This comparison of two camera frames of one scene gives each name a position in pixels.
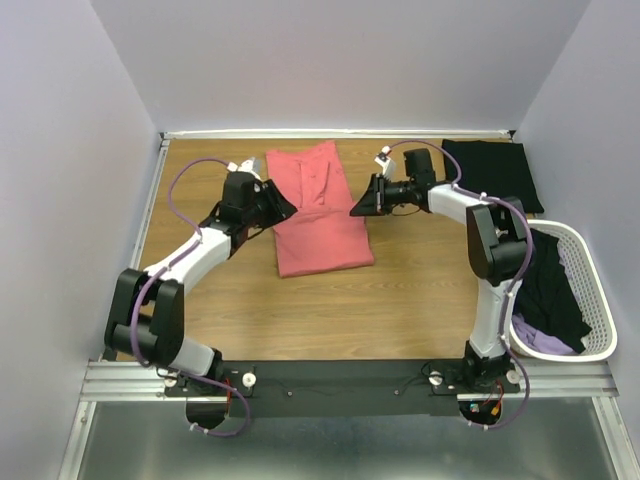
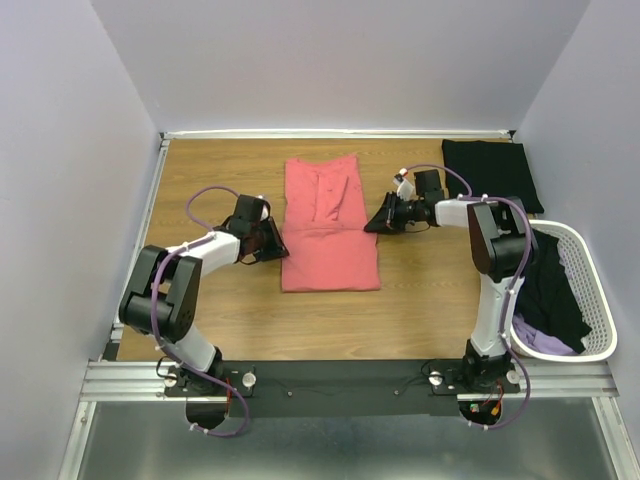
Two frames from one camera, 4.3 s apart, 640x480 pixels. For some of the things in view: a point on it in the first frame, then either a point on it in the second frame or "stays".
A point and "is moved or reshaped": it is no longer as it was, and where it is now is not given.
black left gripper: [279, 207] -> [277, 247]
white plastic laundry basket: [591, 294] stays
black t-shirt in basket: [548, 298] stays
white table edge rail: [452, 134] stays
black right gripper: [372, 202] -> [385, 219]
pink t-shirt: [321, 235] is moved or reshaped
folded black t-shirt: [498, 168] stays
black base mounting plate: [334, 388] stays
